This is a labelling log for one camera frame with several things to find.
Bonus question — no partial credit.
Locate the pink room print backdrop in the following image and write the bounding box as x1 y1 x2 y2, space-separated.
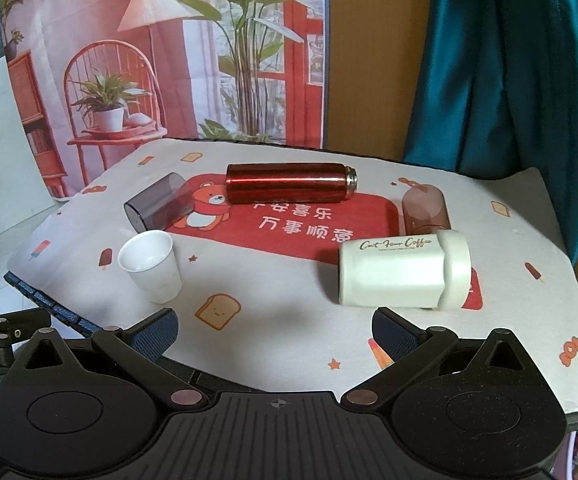
0 0 331 202

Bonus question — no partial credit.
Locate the white paper cup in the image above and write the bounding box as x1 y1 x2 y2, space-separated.
117 230 184 305

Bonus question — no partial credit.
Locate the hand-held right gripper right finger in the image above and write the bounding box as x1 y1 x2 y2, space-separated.
341 307 538 407

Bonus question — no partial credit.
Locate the teal curtain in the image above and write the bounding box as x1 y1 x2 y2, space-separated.
401 0 578 267

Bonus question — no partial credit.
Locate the brown wooden panel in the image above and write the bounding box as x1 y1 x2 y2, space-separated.
325 0 436 162

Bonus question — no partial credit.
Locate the white bear print cloth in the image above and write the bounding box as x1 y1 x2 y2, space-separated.
6 137 578 413

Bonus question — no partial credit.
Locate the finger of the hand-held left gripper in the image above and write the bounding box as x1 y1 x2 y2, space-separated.
0 308 52 347

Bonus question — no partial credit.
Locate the red metallic bottle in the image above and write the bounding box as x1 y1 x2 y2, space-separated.
225 161 359 206

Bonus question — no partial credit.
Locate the white lidded coffee cup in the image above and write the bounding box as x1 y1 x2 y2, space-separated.
338 230 472 309

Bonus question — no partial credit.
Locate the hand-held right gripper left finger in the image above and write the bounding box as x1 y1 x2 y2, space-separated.
13 308 207 408

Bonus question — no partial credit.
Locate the grey transparent cup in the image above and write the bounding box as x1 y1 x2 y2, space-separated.
123 171 197 233

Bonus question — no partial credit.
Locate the brown transparent cup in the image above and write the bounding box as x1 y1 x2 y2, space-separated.
401 183 452 234

